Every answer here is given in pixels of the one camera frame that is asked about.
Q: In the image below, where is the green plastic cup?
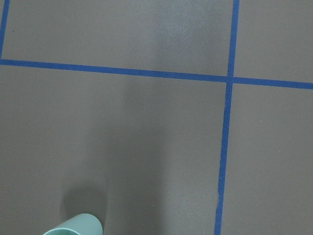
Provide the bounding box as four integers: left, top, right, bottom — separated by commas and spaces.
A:
44, 213, 103, 235

